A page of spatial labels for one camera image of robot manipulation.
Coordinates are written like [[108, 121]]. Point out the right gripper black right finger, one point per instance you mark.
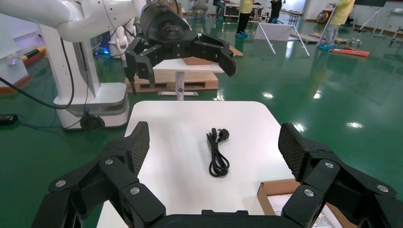
[[330, 182]]

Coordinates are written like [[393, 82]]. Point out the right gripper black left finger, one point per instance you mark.
[[110, 176]]

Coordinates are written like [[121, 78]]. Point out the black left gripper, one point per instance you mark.
[[167, 25]]

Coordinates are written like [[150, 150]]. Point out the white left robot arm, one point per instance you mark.
[[78, 19]]

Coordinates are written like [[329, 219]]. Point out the brown cardboard box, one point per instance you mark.
[[267, 188]]

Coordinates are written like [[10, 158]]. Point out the flat brown board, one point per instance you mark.
[[196, 61]]

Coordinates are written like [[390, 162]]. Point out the wooden pallet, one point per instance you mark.
[[201, 81]]

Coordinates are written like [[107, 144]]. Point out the short wooden plank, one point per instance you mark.
[[236, 51]]

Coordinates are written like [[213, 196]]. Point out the white printed paper manual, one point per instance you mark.
[[278, 204]]

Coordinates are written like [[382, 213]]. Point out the seated person dark clothes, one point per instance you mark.
[[219, 8]]

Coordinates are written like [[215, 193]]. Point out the black flight case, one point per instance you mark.
[[231, 9]]

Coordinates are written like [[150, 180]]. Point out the white wheeled robot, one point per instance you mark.
[[104, 104]]

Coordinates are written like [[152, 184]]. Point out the white panel on stand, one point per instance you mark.
[[277, 31]]

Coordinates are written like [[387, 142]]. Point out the person in black clothes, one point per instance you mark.
[[275, 9]]

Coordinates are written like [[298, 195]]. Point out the black power adapter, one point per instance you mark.
[[8, 119]]

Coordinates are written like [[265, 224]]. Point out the black stool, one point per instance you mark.
[[293, 15]]

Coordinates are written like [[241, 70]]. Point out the red flat floor bars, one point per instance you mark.
[[349, 52]]

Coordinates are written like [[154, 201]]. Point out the wooden floor planks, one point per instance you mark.
[[314, 37]]

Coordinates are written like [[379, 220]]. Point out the yellow black red barrier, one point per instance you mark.
[[33, 55]]

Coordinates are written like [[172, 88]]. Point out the rolling stool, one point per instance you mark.
[[357, 36]]

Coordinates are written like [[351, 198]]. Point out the person yellow shirt grey trousers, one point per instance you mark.
[[338, 15]]

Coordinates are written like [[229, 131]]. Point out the black screen on tripod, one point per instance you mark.
[[371, 2]]

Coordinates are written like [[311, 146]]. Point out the white pedestal table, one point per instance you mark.
[[189, 66]]

